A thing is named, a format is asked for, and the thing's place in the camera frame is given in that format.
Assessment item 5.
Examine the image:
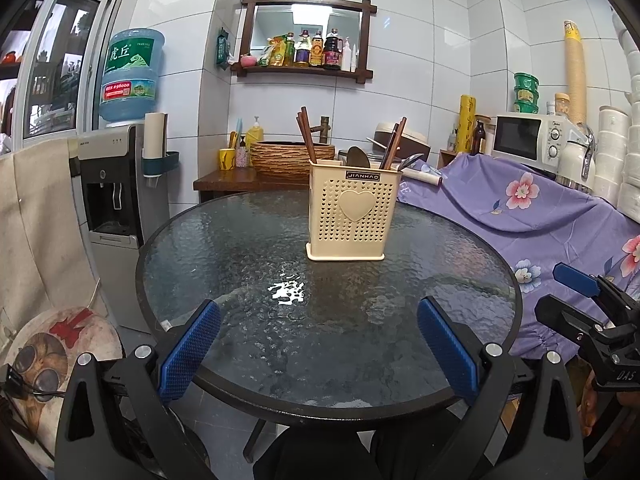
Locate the wooden handled steel spoon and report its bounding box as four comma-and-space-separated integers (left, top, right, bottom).
397, 153, 424, 172

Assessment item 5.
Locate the brown wooden chopstick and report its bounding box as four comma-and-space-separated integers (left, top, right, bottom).
296, 112, 316, 162
382, 116, 408, 172
380, 119, 405, 172
299, 106, 317, 164
296, 110, 317, 164

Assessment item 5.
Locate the person's hand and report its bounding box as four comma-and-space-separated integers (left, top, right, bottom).
578, 374, 637, 437

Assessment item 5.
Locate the purple floral cloth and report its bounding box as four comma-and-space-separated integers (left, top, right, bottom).
399, 154, 639, 360

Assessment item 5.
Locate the round cartoon cushion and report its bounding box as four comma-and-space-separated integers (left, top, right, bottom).
4, 307, 124, 472

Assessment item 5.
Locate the white kettle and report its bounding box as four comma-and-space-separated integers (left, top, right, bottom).
555, 126, 596, 195

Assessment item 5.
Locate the white microwave oven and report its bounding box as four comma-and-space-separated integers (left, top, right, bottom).
491, 112, 584, 174

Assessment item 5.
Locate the white bowl stack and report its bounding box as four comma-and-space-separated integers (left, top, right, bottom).
593, 105, 630, 207

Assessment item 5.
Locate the beige fabric chair cover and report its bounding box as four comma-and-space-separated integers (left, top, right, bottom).
1, 139, 107, 335

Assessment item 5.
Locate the white pan with lid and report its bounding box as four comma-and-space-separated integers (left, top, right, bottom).
337, 150, 442, 186

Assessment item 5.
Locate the round glass table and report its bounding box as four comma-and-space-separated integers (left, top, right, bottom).
136, 191, 523, 430

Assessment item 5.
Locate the yellow roll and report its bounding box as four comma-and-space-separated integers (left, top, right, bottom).
456, 94, 476, 153

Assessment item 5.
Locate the green bowl stack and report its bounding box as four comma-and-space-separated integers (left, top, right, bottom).
513, 73, 539, 114

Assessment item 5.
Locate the grey water dispenser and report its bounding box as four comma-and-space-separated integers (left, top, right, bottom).
78, 122, 169, 333

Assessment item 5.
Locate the beige perforated utensil holder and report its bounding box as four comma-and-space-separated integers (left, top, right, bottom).
306, 159, 400, 261

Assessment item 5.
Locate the tall paper cup stack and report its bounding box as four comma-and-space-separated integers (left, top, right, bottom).
564, 20, 587, 124

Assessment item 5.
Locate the paper cup stack holder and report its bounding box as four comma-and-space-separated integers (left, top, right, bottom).
142, 113, 179, 188

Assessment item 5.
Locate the yellow mug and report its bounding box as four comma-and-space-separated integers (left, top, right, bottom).
218, 148, 236, 171

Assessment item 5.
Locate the bronze faucet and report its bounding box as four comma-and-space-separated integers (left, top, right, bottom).
310, 116, 331, 144

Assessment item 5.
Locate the woven brown basin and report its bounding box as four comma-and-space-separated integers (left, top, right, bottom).
250, 141, 310, 181

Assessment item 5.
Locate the pink pump bottle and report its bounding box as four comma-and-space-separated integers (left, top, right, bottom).
235, 136, 250, 168

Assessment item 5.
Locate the yellow soap dispenser bottle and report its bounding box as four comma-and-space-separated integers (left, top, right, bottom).
244, 116, 264, 154

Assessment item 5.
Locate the dark soy sauce bottle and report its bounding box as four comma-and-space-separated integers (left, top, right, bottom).
323, 28, 342, 70

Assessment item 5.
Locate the blue water bottle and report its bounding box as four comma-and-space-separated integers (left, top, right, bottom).
99, 28, 165, 124

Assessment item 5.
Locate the wooden framed wall shelf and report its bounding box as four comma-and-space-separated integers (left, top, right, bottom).
231, 0, 378, 84

